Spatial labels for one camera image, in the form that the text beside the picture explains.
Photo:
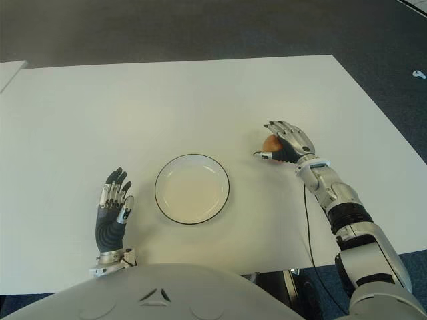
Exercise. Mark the grey robot torso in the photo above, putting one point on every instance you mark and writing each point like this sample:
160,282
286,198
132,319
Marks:
150,293

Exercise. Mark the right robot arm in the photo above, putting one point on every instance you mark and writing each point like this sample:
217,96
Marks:
363,240

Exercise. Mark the white plate with black rim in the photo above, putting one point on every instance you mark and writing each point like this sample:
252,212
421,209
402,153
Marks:
191,190

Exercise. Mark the small white floor object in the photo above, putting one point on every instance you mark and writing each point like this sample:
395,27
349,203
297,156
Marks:
418,74

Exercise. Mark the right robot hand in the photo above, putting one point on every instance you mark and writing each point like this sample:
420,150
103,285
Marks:
297,141

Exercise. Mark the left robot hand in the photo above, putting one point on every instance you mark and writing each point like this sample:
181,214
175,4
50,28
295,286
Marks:
108,230

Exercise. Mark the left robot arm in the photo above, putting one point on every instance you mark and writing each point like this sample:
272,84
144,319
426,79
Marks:
110,263

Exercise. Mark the red-yellow apple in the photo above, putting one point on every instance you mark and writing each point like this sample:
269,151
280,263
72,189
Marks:
271,144

